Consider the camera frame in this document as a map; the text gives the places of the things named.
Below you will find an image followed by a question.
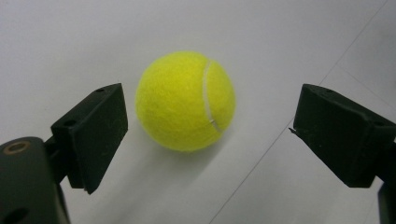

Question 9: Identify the yellow tennis ball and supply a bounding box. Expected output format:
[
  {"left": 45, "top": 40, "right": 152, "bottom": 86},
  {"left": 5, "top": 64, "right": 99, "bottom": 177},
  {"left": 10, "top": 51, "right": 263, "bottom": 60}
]
[{"left": 134, "top": 50, "right": 237, "bottom": 153}]

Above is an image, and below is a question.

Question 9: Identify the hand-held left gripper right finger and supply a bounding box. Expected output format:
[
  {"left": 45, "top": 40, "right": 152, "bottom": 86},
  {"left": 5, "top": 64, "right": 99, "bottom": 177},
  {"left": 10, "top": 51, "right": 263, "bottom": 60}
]
[{"left": 289, "top": 83, "right": 396, "bottom": 189}]

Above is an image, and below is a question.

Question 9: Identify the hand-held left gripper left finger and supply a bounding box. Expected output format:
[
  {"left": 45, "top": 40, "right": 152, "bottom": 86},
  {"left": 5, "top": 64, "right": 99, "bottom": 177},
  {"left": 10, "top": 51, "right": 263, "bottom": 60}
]
[{"left": 50, "top": 82, "right": 129, "bottom": 195}]

